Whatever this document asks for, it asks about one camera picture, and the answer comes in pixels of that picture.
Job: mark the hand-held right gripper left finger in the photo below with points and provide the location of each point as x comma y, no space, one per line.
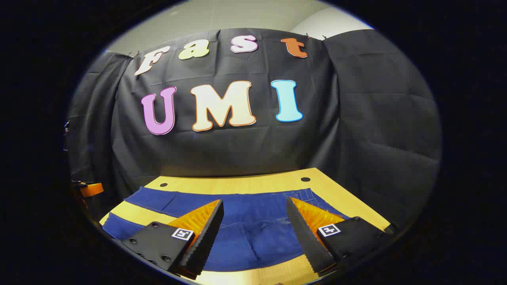
206,237

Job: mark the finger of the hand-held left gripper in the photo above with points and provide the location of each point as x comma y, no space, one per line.
92,190

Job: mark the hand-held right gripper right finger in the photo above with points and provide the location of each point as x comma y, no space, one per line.
307,241

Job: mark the blue denim jeans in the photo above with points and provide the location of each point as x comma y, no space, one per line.
253,233

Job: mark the black backdrop cloth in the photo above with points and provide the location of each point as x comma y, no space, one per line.
237,150

